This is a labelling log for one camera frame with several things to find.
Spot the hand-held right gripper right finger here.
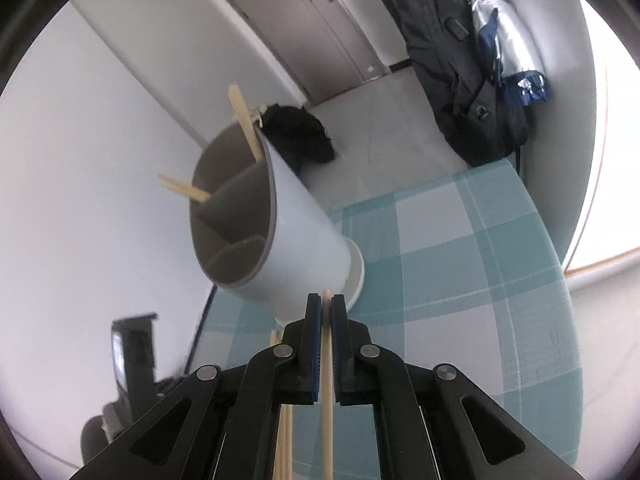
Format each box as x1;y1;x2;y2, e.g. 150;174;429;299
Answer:
330;294;586;480

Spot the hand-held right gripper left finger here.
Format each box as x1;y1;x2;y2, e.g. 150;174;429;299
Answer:
70;294;323;480

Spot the pale wooden chopstick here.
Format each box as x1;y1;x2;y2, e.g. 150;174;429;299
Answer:
158;174;212;204
228;84;264;163
321;288;335;480

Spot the pile of bamboo chopsticks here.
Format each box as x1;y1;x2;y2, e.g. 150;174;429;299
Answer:
270;330;296;480

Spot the white utensil holder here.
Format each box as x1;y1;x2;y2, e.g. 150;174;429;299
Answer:
189;121;366;322

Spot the teal checked tablecloth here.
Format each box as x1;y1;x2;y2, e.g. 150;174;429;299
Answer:
192;162;583;480

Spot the black bag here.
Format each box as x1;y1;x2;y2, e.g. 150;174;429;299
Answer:
260;105;335;176

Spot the black backpack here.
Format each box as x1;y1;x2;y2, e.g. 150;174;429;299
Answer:
365;0;533;168

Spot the grey door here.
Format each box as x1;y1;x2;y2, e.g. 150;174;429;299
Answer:
202;0;391;106

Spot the window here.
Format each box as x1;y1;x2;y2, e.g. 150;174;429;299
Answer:
565;0;640;281

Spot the silver folding umbrella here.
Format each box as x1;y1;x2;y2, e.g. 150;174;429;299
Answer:
452;0;551;107

